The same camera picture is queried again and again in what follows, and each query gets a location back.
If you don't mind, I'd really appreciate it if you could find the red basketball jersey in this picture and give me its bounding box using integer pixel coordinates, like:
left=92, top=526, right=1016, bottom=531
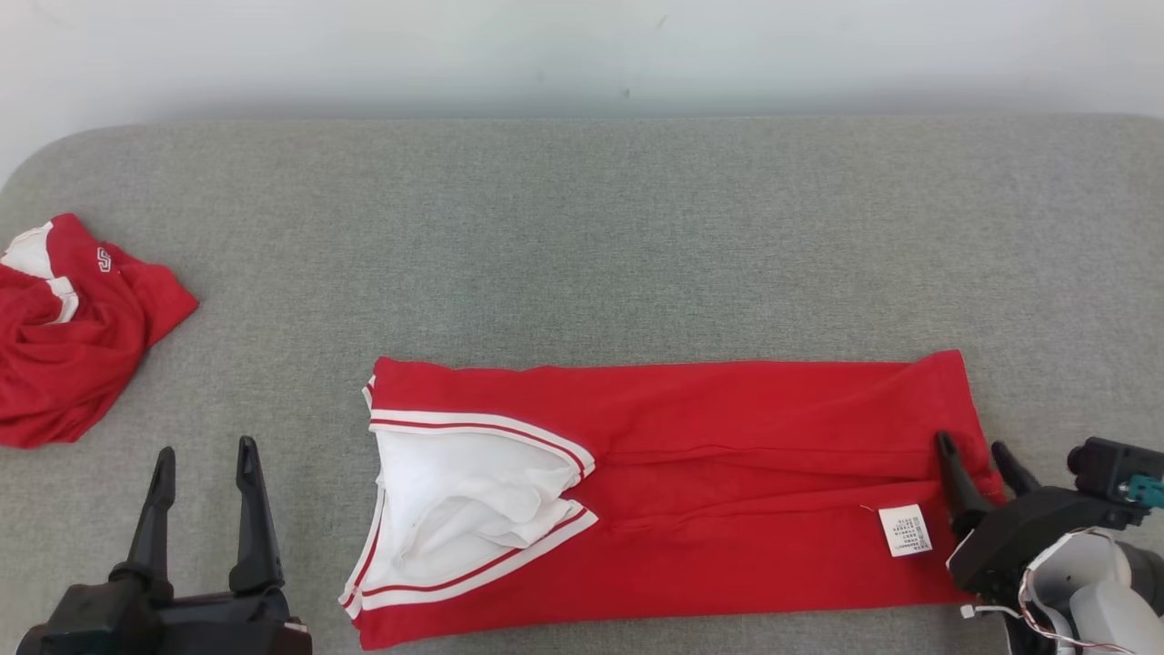
left=338, top=349, right=1009, bottom=651

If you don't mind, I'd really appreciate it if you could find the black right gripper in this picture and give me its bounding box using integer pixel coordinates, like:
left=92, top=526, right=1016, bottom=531
left=934, top=430, right=1127, bottom=603

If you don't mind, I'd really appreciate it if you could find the red basketball shorts white stripe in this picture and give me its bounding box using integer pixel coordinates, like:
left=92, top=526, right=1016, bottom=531
left=0, top=213, right=200, bottom=450

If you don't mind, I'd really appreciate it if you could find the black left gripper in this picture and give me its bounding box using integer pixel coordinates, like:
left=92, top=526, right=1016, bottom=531
left=111, top=436, right=315, bottom=655

